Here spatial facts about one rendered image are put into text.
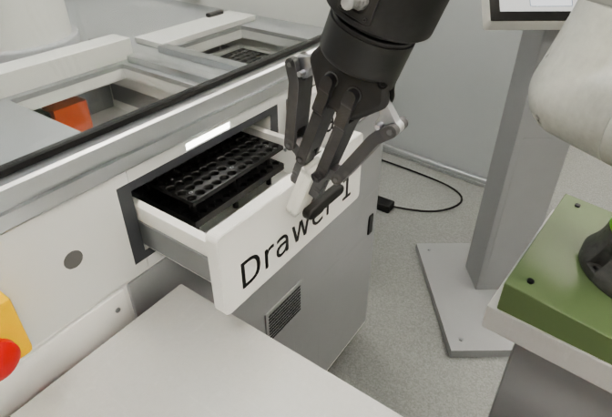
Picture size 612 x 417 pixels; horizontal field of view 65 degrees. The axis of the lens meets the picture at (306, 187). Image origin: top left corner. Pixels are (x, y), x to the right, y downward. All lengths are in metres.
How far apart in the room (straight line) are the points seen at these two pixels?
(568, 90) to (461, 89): 1.63
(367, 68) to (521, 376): 0.54
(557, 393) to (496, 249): 0.92
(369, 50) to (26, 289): 0.41
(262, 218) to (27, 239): 0.23
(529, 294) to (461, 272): 1.18
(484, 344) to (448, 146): 1.08
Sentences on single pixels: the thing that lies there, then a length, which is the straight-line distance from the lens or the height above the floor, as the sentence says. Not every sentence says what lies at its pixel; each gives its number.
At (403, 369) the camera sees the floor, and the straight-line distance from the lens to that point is 1.54.
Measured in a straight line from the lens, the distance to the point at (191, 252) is 0.56.
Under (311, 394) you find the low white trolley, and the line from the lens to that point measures 0.56.
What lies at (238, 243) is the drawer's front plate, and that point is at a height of 0.90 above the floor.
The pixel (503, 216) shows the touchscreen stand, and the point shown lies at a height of 0.35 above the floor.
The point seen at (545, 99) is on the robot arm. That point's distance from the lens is 0.68.
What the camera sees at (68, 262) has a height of 0.88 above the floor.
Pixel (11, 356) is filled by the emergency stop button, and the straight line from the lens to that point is 0.51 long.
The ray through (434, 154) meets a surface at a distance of 2.44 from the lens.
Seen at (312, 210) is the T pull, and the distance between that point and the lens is 0.54.
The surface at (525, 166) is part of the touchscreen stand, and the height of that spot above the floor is 0.53.
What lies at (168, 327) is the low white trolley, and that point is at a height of 0.76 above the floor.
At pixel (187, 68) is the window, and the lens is 0.63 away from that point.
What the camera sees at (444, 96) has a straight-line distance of 2.32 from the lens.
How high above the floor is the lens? 1.23
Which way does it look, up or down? 33 degrees down
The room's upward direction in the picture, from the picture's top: straight up
